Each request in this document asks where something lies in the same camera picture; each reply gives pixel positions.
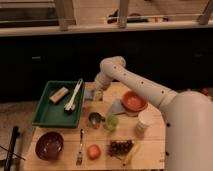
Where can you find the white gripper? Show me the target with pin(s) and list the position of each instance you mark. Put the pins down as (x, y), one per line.
(101, 84)

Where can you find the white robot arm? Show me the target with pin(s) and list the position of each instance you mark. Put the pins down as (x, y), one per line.
(188, 116)

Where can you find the orange bowl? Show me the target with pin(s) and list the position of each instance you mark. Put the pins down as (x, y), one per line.
(133, 102)

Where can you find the purple bowl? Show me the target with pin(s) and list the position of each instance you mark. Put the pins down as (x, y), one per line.
(49, 146)

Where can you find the blue-grey cloth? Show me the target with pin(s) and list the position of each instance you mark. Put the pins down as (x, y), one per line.
(116, 108)

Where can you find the small metal cup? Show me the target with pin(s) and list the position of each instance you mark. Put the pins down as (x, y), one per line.
(95, 119)

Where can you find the green plastic cup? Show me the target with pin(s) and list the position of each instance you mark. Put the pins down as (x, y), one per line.
(111, 122)

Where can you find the white plastic spoon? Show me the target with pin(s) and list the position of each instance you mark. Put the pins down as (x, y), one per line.
(69, 105)

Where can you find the wooden block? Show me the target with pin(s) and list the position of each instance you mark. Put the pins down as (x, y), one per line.
(58, 95)

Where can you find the green plastic tray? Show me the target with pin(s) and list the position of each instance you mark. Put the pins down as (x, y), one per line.
(50, 114)

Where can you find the white plastic cup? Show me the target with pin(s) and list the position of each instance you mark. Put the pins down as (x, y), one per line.
(145, 120)

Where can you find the bunch of dark grapes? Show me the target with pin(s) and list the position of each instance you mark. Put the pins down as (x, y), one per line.
(120, 147)

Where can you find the orange fruit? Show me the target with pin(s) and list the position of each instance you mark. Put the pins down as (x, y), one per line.
(93, 152)

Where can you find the yellow banana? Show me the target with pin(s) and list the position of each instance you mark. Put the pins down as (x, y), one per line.
(131, 153)

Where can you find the metal fork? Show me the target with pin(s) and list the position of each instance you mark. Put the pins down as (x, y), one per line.
(80, 152)

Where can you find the wooden railing beam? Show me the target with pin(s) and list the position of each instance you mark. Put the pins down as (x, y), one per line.
(101, 28)

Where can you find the black stand pole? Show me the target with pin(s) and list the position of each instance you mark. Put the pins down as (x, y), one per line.
(10, 160)

